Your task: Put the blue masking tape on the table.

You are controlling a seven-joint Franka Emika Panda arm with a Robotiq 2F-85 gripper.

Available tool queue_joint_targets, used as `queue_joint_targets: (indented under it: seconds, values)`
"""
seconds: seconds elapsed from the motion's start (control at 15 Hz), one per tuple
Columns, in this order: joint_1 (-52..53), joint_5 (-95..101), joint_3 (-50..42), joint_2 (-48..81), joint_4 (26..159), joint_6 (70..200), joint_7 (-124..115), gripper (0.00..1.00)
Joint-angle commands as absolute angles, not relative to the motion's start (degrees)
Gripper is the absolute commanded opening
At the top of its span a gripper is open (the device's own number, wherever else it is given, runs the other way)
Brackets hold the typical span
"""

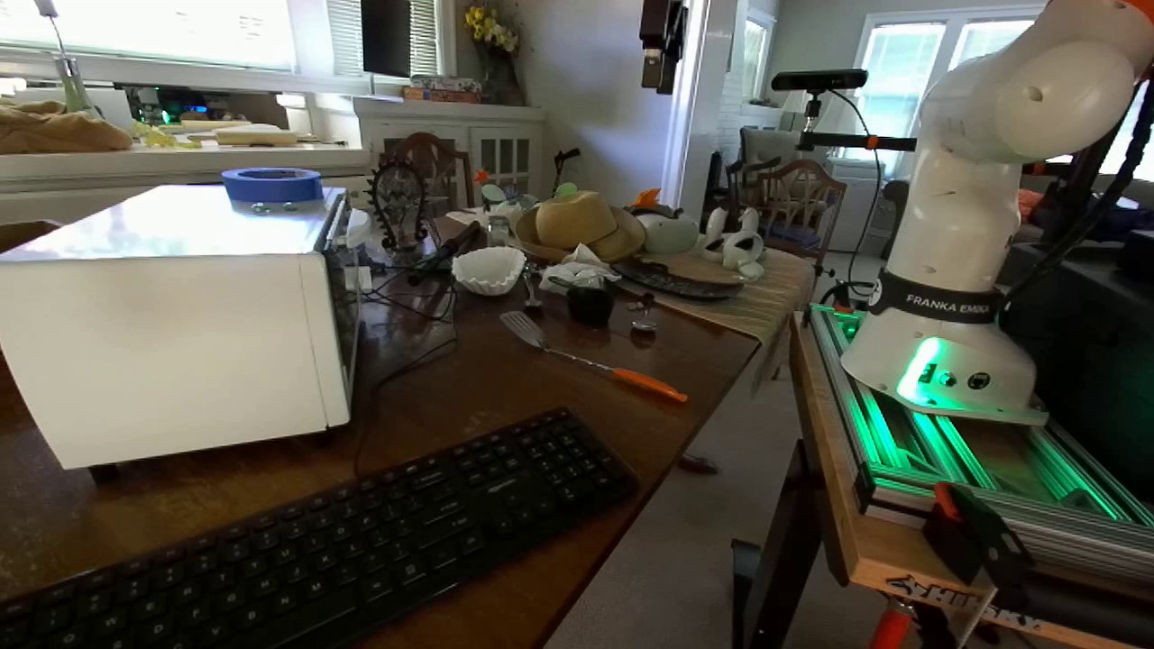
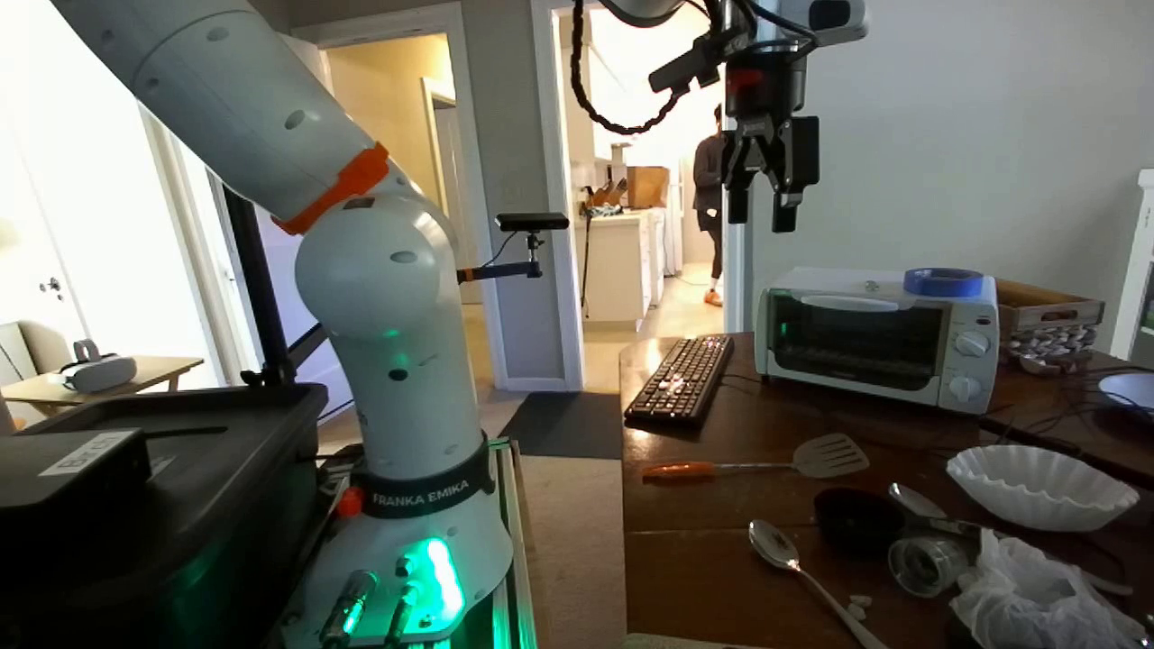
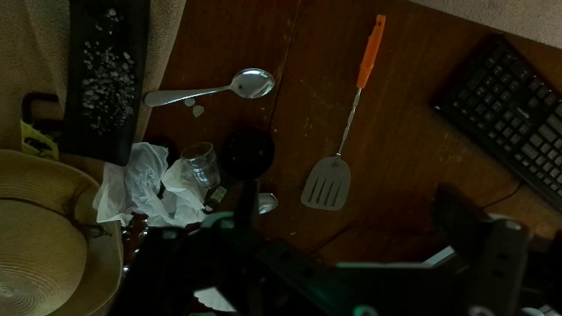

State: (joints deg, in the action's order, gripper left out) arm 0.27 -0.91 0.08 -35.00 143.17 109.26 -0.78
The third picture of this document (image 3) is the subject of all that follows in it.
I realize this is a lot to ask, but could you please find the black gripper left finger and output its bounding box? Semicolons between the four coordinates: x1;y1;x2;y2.
116;176;353;316

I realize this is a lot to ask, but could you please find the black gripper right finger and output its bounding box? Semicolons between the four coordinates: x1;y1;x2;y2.
435;185;532;316

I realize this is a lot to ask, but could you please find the small metal spoon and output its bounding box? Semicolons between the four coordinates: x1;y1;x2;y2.
256;192;281;217

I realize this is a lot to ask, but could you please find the clear glass jar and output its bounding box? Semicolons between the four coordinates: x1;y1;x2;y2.
179;141;223;192

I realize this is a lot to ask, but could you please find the black round cup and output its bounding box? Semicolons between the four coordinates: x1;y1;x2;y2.
217;127;277;183

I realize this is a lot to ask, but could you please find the crumpled white paper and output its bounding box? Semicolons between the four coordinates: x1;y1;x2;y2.
91;141;209;229

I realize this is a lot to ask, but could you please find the black computer keyboard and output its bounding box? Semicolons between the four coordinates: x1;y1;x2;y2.
430;36;562;213

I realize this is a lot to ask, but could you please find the large metal spoon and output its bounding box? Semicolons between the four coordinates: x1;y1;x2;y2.
142;67;277;111

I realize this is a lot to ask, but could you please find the straw hat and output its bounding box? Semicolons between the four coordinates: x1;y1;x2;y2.
0;148;124;316

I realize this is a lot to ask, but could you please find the dark tray with pebbles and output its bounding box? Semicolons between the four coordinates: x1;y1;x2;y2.
59;0;151;167

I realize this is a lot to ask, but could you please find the cream woven table runner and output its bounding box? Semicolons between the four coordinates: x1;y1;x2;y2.
0;0;189;178

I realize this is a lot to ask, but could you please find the orange handled grey spatula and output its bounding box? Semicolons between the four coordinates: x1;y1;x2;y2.
298;15;388;213

